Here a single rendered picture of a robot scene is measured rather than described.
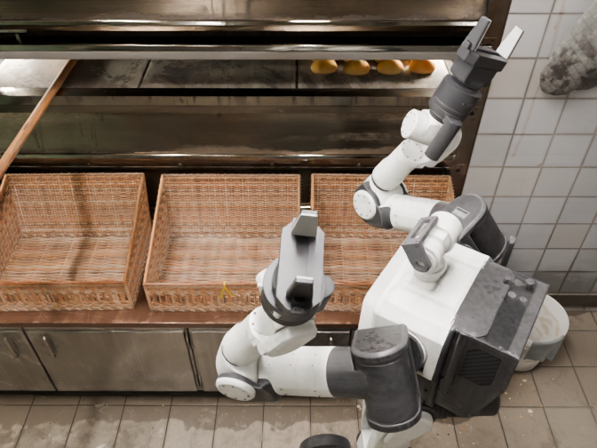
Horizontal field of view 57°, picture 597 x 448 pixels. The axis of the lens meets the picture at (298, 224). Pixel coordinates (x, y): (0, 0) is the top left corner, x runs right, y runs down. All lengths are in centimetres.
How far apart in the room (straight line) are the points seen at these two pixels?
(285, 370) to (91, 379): 154
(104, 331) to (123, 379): 33
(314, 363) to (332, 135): 126
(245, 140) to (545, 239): 140
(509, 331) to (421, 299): 16
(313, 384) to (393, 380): 15
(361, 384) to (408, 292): 20
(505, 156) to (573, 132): 25
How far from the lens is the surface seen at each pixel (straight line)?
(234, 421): 249
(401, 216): 136
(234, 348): 100
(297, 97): 204
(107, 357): 233
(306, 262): 70
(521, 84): 216
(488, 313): 107
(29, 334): 231
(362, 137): 214
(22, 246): 253
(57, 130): 231
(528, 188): 246
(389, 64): 218
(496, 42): 205
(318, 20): 187
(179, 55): 184
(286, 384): 105
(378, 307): 105
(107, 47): 189
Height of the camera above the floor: 219
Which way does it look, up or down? 43 degrees down
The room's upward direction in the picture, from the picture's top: straight up
